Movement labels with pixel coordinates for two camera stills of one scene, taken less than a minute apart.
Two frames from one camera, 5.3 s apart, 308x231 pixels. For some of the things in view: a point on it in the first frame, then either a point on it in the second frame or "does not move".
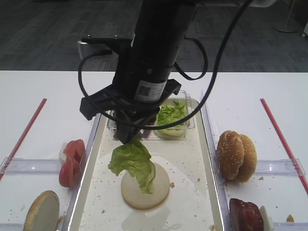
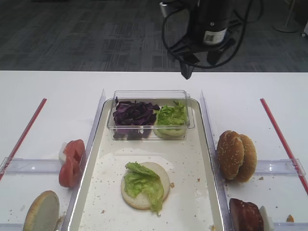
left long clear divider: [69, 217] does not move
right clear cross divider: [280, 167] does not move
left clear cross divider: [31, 166] does not move
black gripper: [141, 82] → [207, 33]
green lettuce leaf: [133, 157] → [139, 179]
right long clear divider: [211, 134] does not move
